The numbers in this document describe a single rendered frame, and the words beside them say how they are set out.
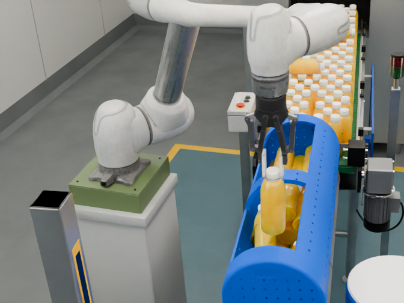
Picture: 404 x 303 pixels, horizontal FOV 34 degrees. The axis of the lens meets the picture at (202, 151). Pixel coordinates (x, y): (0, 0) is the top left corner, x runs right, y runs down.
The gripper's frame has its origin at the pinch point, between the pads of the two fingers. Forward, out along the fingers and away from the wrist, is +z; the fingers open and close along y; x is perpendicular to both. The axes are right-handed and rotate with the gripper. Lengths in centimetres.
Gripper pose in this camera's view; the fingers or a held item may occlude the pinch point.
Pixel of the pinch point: (272, 163)
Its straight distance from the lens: 172.9
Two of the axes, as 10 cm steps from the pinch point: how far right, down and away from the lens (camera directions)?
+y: 9.7, 0.4, -2.3
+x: 2.2, -5.0, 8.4
